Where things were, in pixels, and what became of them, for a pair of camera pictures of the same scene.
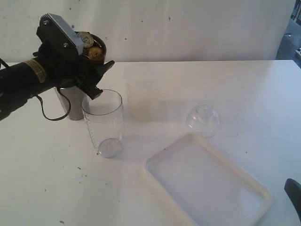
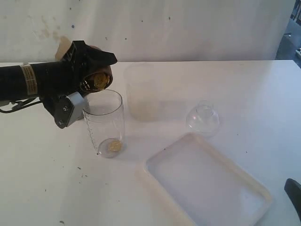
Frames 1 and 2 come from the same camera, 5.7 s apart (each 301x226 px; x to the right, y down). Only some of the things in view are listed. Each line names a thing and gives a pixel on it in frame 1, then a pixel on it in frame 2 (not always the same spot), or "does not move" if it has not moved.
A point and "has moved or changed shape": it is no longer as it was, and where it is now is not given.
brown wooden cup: (97, 41) has moved or changed shape
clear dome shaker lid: (203, 118) does not move
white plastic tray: (200, 185) does not move
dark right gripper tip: (293, 189) does not move
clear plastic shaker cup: (104, 116) does not move
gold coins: (94, 52) to (101, 81)
